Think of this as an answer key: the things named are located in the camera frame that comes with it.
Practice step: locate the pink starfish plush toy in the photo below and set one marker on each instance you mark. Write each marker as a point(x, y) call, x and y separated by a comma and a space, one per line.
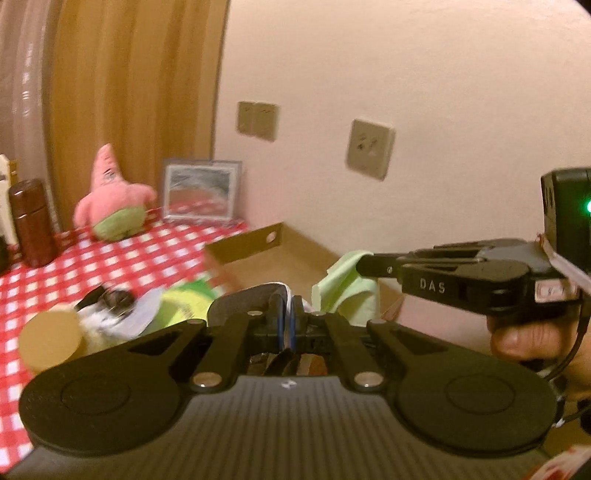
point(111, 198)

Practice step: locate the beige wall socket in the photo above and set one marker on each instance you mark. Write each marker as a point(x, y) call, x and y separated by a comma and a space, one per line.
point(266, 121)
point(244, 117)

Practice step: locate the dark brown scrunchie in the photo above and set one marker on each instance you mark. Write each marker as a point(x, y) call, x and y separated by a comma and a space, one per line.
point(117, 301)

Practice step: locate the dark glass jar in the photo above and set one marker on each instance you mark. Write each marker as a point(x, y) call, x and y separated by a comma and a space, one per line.
point(2, 256)

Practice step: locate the tan round lid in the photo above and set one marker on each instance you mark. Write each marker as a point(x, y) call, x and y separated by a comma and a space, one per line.
point(51, 341)

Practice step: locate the wooden panel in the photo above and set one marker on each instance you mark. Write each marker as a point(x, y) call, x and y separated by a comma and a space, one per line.
point(138, 101)

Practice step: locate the person's right hand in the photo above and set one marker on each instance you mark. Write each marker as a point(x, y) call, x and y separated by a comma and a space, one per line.
point(521, 339)

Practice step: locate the large beige wall outlet plate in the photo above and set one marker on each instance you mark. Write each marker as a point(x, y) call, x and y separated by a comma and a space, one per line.
point(369, 150)

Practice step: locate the light green cloth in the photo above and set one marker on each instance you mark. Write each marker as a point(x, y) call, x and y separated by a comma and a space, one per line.
point(344, 288)

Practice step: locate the white cutout wooden stand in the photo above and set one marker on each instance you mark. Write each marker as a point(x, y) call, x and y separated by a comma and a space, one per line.
point(5, 198)

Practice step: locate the green tissue box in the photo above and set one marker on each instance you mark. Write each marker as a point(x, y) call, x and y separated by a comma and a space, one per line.
point(189, 302)

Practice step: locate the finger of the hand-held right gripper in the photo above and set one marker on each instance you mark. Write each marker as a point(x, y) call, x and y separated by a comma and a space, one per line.
point(378, 268)
point(461, 251)

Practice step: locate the cardboard box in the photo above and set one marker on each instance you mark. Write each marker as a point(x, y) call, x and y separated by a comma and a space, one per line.
point(281, 258)

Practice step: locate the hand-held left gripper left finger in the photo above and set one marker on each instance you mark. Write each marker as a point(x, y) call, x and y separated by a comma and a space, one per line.
point(278, 321)

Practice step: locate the clear plastic wrapper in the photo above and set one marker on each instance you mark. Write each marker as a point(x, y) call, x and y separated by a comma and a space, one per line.
point(138, 318)

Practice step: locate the brown cylindrical container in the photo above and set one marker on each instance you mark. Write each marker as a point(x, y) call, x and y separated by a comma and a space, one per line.
point(33, 224)

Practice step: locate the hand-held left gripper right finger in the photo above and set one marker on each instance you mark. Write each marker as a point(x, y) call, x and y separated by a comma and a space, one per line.
point(294, 323)

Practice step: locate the red checked tablecloth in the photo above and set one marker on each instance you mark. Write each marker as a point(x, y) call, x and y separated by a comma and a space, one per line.
point(51, 288)

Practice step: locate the framed sand picture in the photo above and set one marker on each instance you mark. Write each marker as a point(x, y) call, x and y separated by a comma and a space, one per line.
point(201, 191)

